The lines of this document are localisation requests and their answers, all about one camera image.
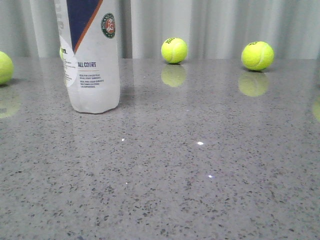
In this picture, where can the white blue tennis ball can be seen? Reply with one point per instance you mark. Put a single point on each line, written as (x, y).
(88, 41)

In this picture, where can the middle back tennis ball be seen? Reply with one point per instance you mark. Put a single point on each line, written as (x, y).
(174, 50)

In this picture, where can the right back tennis ball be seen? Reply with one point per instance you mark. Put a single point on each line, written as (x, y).
(257, 55)

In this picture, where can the Roland Garros tennis ball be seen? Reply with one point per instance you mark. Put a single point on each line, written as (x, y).
(61, 53)

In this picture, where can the Wilson 3 tennis ball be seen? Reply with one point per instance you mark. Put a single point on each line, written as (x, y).
(6, 68)

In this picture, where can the grey pleated curtain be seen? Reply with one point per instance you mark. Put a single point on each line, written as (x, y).
(212, 29)

